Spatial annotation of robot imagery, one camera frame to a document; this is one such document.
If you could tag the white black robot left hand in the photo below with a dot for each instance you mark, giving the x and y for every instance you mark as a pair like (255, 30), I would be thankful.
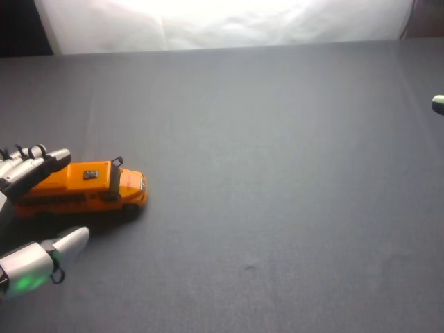
(24, 258)

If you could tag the yellow toy school bus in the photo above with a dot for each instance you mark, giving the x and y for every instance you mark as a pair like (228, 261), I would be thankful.
(86, 187)

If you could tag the grey table cloth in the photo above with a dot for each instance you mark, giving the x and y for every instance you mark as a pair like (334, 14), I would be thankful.
(260, 190)

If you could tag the white backdrop sheet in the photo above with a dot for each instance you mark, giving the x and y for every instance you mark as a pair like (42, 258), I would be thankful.
(225, 24)

